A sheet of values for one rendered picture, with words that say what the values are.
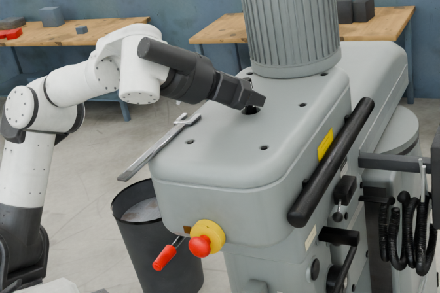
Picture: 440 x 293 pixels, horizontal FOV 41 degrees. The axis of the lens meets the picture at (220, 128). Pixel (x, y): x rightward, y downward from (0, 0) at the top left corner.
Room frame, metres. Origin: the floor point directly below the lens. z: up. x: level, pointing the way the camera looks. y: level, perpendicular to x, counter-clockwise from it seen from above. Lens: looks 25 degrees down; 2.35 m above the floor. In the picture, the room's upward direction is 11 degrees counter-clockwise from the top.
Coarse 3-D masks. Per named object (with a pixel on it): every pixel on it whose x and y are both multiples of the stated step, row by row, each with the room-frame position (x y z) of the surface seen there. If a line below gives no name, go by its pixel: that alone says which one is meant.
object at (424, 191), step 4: (420, 160) 1.13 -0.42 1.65; (420, 164) 1.13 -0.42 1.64; (420, 168) 1.14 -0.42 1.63; (424, 168) 1.10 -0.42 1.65; (420, 172) 1.14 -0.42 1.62; (424, 172) 1.10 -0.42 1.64; (424, 176) 1.10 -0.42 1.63; (424, 180) 1.11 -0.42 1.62; (424, 184) 1.11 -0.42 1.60; (424, 188) 1.11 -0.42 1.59; (424, 192) 1.11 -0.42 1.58; (424, 196) 1.12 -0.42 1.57; (424, 200) 1.12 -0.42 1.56; (428, 208) 1.17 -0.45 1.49; (428, 212) 1.17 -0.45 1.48; (428, 216) 1.17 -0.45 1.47
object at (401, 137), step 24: (408, 120) 1.51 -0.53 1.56; (384, 144) 1.40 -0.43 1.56; (408, 144) 1.40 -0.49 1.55; (384, 192) 1.28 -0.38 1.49; (384, 264) 1.29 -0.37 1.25; (432, 264) 1.50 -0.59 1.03; (360, 288) 1.33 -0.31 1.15; (384, 288) 1.29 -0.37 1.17; (408, 288) 1.29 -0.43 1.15; (432, 288) 1.48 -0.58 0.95
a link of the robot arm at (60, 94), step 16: (80, 64) 1.00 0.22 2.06; (48, 80) 1.03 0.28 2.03; (64, 80) 1.00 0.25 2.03; (80, 80) 0.98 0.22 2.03; (48, 96) 1.02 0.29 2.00; (64, 96) 1.00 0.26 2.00; (80, 96) 0.99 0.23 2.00; (96, 96) 0.99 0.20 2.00; (48, 112) 1.02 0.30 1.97; (64, 112) 1.04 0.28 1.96; (80, 112) 1.07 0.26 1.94; (32, 128) 1.01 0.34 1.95; (48, 128) 1.03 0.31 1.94; (64, 128) 1.05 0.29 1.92
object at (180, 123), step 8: (176, 120) 1.05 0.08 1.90; (184, 120) 1.04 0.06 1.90; (192, 120) 1.03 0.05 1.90; (176, 128) 1.01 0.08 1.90; (168, 136) 0.98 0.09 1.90; (160, 144) 0.96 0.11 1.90; (152, 152) 0.93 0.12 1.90; (136, 160) 0.91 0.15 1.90; (144, 160) 0.91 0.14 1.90; (128, 168) 0.89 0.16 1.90; (136, 168) 0.88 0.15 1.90; (120, 176) 0.87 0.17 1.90; (128, 176) 0.86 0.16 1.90
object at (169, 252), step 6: (180, 240) 0.94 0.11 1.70; (168, 246) 0.91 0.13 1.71; (174, 246) 0.92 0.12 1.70; (162, 252) 0.90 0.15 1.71; (168, 252) 0.90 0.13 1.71; (174, 252) 0.90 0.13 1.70; (156, 258) 0.89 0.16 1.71; (162, 258) 0.88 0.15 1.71; (168, 258) 0.89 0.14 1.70; (156, 264) 0.87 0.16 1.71; (162, 264) 0.87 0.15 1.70; (156, 270) 0.87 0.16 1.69
